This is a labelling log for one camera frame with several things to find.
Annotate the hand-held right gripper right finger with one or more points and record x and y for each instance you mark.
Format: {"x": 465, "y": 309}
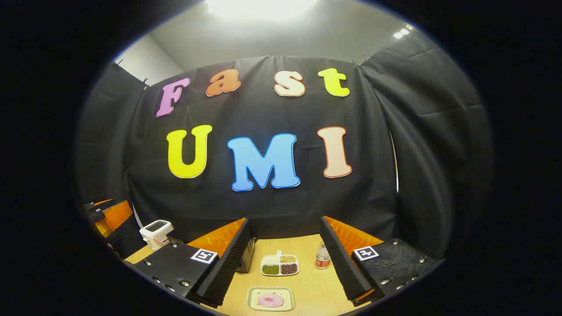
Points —
{"x": 340, "y": 263}

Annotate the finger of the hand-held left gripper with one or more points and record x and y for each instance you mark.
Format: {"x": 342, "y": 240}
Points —
{"x": 117, "y": 216}
{"x": 96, "y": 205}

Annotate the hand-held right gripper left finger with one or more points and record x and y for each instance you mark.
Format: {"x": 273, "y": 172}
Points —
{"x": 230, "y": 263}

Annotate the black electric oven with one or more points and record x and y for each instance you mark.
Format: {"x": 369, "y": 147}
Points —
{"x": 246, "y": 256}

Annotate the pale green square plate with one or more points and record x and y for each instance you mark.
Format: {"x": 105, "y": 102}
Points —
{"x": 254, "y": 303}

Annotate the pink donut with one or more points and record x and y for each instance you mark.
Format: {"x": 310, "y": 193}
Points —
{"x": 271, "y": 300}

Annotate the clear water bottle red label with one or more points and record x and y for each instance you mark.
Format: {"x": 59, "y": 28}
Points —
{"x": 322, "y": 259}

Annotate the white divided dish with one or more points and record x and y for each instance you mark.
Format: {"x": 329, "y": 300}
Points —
{"x": 270, "y": 260}

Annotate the white toaster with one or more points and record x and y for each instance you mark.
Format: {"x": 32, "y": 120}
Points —
{"x": 154, "y": 231}

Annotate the pile of green beans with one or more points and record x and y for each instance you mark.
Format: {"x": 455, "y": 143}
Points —
{"x": 270, "y": 270}

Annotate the pile of dark red beans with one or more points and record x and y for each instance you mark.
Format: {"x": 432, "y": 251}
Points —
{"x": 289, "y": 269}

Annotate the pile of yellow soybeans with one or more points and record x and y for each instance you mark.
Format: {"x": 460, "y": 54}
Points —
{"x": 288, "y": 259}

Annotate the black backdrop cloth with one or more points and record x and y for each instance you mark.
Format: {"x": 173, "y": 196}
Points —
{"x": 263, "y": 114}

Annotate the small ceiling light panel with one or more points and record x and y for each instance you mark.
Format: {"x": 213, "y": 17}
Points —
{"x": 401, "y": 33}

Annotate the large ceiling light panel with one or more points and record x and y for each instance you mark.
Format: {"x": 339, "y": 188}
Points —
{"x": 261, "y": 6}

